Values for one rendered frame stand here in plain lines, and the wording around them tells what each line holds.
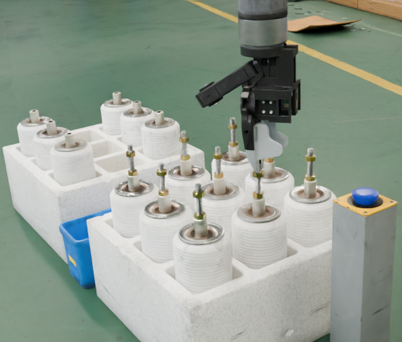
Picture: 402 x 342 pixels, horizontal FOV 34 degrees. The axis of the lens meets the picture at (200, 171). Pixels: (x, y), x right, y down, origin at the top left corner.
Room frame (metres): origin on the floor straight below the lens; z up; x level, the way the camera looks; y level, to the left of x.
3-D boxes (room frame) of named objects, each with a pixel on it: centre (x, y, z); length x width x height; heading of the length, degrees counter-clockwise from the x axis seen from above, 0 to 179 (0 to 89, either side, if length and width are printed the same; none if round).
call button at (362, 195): (0.90, -0.25, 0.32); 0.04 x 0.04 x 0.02
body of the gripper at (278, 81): (1.00, -0.12, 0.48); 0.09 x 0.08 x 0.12; 68
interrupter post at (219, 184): (1.11, -0.03, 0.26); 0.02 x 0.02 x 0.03
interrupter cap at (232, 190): (1.11, -0.03, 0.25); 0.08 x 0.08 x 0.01
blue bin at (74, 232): (1.31, 0.16, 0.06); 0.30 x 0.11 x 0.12; 121
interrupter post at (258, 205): (1.01, -0.10, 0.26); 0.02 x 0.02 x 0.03
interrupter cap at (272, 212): (1.01, -0.10, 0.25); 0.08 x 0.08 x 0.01
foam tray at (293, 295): (1.11, -0.03, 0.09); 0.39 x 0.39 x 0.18; 32
